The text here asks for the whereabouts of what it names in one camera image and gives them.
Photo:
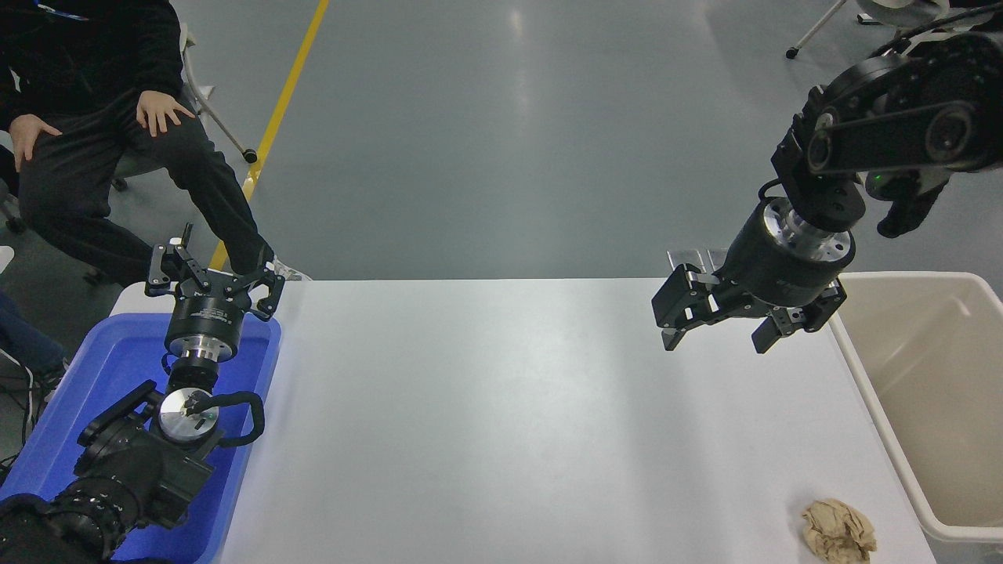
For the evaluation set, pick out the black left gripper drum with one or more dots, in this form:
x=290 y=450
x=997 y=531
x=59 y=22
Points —
x=208 y=313

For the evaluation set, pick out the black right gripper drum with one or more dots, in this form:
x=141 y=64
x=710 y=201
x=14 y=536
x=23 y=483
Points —
x=772 y=270

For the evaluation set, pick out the tan paper ball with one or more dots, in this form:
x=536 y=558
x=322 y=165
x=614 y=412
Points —
x=838 y=533

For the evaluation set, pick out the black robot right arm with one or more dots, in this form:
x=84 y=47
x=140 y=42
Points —
x=901 y=117

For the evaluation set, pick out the person's left hand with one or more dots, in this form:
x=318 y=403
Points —
x=161 y=108

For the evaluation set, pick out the person's right hand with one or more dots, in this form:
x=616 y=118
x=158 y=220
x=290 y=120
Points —
x=30 y=133

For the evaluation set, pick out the silver floor plate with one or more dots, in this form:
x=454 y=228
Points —
x=717 y=256
x=683 y=257

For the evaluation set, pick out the blue plastic tray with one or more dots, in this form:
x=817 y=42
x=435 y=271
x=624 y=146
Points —
x=102 y=376

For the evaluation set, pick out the large pale bin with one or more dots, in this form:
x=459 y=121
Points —
x=925 y=376

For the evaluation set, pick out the person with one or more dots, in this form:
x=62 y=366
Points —
x=78 y=47
x=23 y=337

